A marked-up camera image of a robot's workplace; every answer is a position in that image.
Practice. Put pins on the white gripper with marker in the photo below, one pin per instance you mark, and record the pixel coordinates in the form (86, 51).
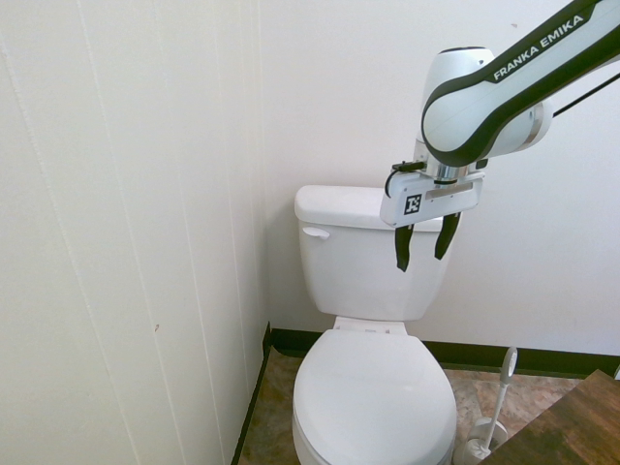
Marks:
(426, 196)

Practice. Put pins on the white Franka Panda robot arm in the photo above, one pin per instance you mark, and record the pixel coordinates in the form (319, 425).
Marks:
(489, 104)

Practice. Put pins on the white toilet tank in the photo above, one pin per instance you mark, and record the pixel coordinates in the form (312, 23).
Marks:
(368, 273)

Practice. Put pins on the white toilet tank lid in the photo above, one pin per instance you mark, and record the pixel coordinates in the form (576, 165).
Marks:
(339, 206)

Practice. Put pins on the white toilet seat lid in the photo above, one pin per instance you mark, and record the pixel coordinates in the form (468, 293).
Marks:
(372, 387)

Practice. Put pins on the white toilet brush with holder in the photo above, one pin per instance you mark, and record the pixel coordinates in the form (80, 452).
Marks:
(489, 412)

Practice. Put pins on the white toilet bowl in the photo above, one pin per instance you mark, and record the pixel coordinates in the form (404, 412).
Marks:
(310, 450)

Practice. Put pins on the dark wood table corner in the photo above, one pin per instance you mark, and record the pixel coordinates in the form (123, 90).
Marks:
(562, 426)

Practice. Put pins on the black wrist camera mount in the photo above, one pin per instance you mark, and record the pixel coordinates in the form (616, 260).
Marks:
(406, 166)

